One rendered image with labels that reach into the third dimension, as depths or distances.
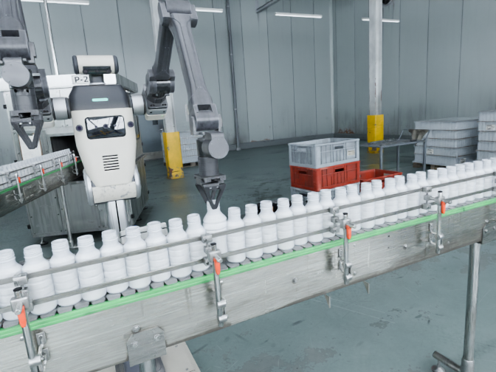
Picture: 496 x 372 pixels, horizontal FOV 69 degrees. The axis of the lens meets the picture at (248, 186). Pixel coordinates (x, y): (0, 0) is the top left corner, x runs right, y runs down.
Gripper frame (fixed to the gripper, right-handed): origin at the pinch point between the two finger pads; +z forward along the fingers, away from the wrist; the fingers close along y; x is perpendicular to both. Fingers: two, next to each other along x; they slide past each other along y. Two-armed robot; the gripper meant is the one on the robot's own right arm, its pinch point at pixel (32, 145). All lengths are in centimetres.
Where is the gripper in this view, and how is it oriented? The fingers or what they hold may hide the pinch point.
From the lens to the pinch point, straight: 112.8
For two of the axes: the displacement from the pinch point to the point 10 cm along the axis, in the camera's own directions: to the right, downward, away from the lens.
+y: 4.4, 1.5, -8.9
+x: 9.0, -1.4, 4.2
